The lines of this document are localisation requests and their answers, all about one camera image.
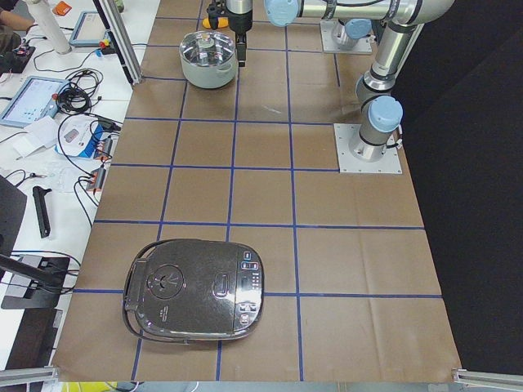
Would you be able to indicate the glass pot lid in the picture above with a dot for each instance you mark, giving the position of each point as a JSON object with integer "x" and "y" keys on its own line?
{"x": 206, "y": 48}

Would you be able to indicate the pale green electric pot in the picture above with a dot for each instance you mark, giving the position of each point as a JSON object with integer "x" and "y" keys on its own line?
{"x": 211, "y": 77}

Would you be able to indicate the far teach pendant tablet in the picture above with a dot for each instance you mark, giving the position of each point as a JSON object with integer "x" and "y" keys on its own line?
{"x": 89, "y": 30}

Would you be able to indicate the teach pendant tablet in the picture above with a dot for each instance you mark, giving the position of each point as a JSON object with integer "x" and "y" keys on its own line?
{"x": 35, "y": 99}
{"x": 89, "y": 30}

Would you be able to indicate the blue white box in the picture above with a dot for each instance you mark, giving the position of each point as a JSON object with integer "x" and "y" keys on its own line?
{"x": 79, "y": 136}

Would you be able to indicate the near teach pendant tablet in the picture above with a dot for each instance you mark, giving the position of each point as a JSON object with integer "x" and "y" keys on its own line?
{"x": 35, "y": 99}

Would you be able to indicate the orange connector block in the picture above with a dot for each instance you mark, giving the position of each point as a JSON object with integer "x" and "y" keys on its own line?
{"x": 96, "y": 179}

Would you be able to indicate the black bar tool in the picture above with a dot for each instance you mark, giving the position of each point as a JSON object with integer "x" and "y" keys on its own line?
{"x": 39, "y": 194}

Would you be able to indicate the dark rice cooker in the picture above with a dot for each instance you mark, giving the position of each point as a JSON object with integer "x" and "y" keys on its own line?
{"x": 185, "y": 290}

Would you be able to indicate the black monitor stand base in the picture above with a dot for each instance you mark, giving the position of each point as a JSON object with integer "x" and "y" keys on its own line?
{"x": 36, "y": 281}

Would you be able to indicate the aluminium frame post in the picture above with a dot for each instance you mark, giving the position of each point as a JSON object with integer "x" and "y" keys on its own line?
{"x": 113, "y": 22}

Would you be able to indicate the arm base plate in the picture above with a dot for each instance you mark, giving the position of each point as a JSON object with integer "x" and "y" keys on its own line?
{"x": 355, "y": 156}
{"x": 347, "y": 41}

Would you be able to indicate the white cylinder post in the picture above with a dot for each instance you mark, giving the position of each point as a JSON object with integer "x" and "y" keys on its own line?
{"x": 41, "y": 12}

